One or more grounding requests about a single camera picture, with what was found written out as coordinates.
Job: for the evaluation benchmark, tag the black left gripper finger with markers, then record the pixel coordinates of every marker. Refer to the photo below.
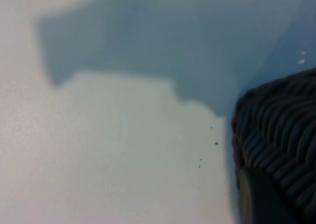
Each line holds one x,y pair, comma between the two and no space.
261,201

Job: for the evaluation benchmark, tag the dark brown wicker basket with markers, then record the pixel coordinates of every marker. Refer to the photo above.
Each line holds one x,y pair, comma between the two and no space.
284,130

